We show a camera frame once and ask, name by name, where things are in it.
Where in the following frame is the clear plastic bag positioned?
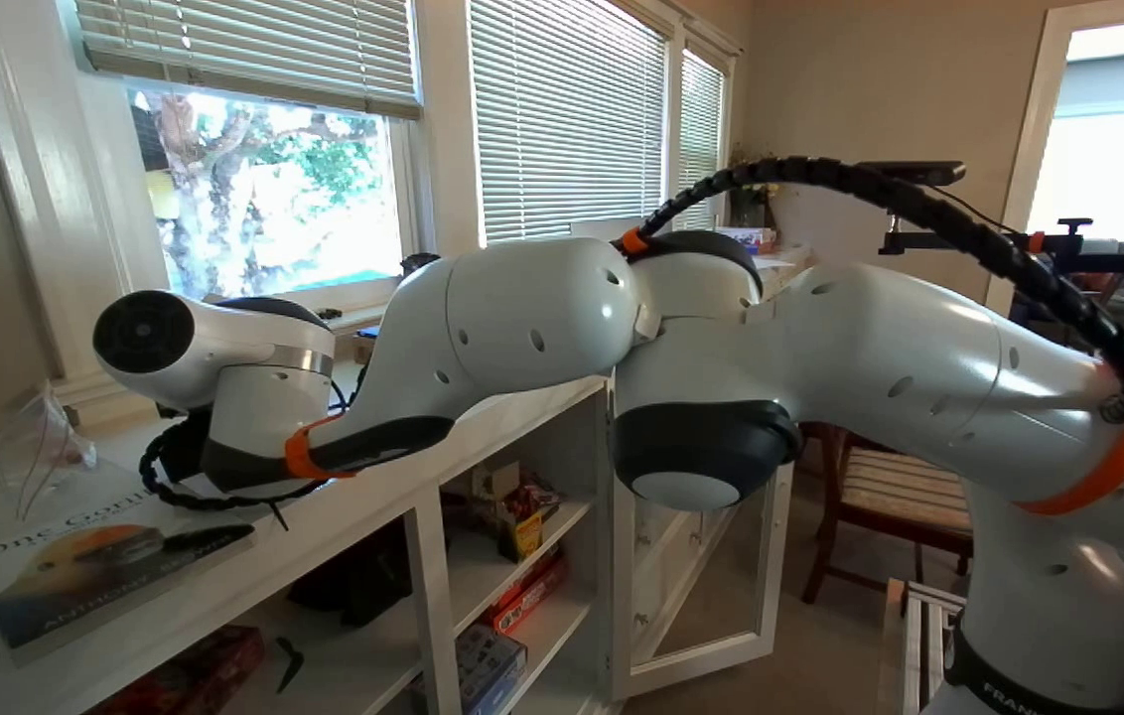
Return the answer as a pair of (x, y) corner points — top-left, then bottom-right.
(0, 388), (98, 517)

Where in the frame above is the white shelf cabinet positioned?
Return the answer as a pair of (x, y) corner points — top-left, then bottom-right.
(0, 251), (812, 715)

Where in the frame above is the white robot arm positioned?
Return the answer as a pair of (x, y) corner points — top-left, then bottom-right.
(90, 235), (1124, 715)

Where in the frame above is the wooden chair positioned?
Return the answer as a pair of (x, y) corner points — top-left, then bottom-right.
(804, 425), (973, 604)

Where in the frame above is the black corrugated cable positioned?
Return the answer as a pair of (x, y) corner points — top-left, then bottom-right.
(614, 154), (1124, 425)

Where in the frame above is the white window blind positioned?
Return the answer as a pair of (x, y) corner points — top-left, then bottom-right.
(74, 0), (420, 119)

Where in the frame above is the white glass cabinet door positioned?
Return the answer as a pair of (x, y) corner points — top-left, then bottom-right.
(600, 464), (794, 703)

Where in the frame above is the sunset cover book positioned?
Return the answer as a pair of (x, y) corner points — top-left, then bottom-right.
(0, 493), (253, 652)

